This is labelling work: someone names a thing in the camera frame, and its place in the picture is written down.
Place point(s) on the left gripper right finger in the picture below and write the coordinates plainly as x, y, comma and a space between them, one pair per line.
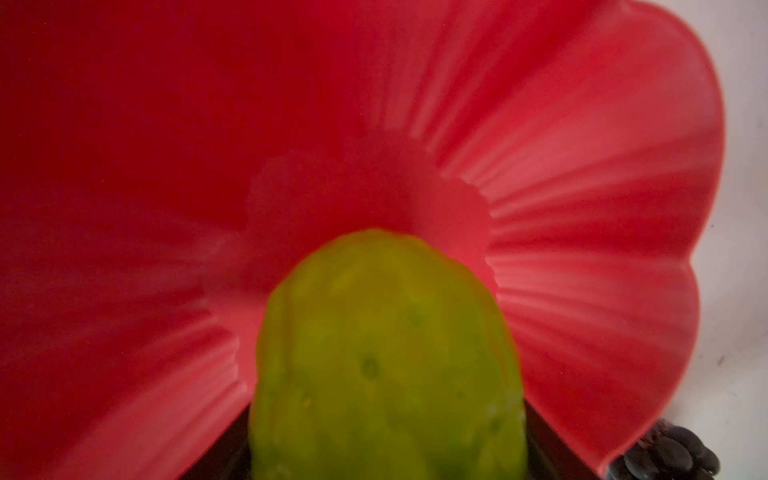
549, 458

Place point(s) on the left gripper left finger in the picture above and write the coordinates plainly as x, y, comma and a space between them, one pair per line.
229, 458

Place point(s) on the dark purple grape bunch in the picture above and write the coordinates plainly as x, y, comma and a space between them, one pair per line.
666, 452

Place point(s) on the green bumpy pear fruit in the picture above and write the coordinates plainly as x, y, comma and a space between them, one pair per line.
381, 358

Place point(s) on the red flower-shaped fruit bowl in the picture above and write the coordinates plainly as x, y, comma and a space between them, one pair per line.
166, 164

